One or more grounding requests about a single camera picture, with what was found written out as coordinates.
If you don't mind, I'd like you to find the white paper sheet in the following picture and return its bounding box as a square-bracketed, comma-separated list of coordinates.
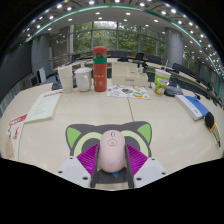
[24, 90, 63, 124]

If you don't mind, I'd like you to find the group of dark chairs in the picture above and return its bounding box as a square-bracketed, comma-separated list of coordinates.
[71, 49, 219, 101]

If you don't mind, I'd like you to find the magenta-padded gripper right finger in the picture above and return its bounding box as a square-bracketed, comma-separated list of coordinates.
[124, 143, 168, 189]

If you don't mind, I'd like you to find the black desk device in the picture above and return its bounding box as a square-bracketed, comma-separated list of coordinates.
[165, 84, 184, 98]

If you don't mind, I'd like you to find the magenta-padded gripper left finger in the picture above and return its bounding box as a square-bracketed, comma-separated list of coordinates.
[55, 143, 101, 189]

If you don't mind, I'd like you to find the beige cardboard box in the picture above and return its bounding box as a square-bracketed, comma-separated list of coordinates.
[111, 61, 149, 88]

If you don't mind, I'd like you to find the cat face mouse pad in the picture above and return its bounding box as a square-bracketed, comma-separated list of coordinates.
[65, 121, 153, 184]

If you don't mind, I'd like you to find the group of ceiling lights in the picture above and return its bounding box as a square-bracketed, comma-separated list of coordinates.
[19, 0, 221, 71]

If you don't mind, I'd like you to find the colourful printed leaflet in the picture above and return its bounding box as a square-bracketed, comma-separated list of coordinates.
[106, 84, 152, 100]

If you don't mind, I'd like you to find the white lidded mug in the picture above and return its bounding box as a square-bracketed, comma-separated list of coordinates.
[73, 67, 93, 93]

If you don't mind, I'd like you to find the long curved conference desk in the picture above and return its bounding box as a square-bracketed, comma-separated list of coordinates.
[69, 56, 223, 105]

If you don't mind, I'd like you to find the black microphone with orange ring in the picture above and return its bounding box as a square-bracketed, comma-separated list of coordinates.
[204, 111, 222, 148]

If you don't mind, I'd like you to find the red drink bottle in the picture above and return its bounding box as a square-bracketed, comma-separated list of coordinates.
[92, 45, 109, 93]

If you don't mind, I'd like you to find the pink computer mouse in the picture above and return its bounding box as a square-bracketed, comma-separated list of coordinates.
[98, 129, 127, 174]

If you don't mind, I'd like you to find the tall white cup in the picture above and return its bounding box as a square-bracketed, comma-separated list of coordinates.
[57, 64, 74, 94]

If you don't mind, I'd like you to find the printed green white paper cup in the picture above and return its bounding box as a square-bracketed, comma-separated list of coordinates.
[153, 68, 172, 96]

